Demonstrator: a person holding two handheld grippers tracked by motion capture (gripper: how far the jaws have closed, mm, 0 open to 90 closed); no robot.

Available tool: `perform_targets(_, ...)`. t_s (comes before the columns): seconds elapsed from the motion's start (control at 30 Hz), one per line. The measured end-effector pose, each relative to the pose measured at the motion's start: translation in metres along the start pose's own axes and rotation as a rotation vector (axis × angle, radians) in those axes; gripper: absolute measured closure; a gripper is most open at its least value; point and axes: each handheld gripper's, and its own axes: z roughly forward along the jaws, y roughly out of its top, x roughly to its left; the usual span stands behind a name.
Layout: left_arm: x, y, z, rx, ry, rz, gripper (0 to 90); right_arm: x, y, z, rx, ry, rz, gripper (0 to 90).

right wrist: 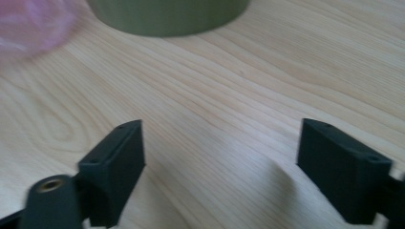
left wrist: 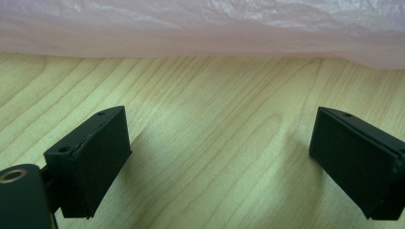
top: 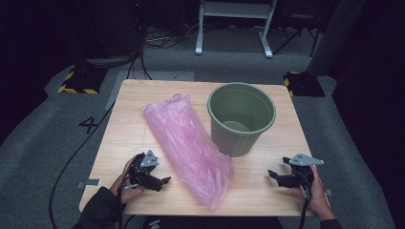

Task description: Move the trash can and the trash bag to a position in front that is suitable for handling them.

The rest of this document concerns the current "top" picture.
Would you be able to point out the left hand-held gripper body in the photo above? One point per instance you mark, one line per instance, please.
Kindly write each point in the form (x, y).
(143, 173)

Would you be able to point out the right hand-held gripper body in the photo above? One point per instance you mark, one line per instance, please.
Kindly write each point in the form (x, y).
(301, 173)

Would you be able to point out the pink plastic bag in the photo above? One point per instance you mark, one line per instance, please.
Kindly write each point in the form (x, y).
(187, 146)

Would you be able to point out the green plastic bin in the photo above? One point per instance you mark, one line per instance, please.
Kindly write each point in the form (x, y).
(237, 133)

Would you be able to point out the person's left hand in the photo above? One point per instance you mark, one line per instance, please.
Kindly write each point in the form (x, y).
(122, 192)

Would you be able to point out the person's right hand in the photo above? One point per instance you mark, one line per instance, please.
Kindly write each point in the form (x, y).
(318, 197)

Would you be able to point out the small grey tape piece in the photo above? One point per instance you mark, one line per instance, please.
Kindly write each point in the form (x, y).
(329, 192)

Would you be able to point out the grey tape strip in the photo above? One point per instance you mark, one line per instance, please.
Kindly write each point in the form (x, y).
(92, 182)

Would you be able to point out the yellow black striped base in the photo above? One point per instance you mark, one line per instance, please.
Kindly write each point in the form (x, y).
(79, 86)
(305, 84)

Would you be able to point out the grey stand base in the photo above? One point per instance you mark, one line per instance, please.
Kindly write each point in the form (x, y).
(108, 61)

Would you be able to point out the grey column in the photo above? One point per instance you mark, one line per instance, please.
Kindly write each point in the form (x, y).
(334, 38)

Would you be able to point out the black folding stand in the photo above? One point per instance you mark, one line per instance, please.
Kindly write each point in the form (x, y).
(299, 22)

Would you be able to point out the white metal stand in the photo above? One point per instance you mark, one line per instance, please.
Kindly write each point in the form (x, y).
(235, 9)

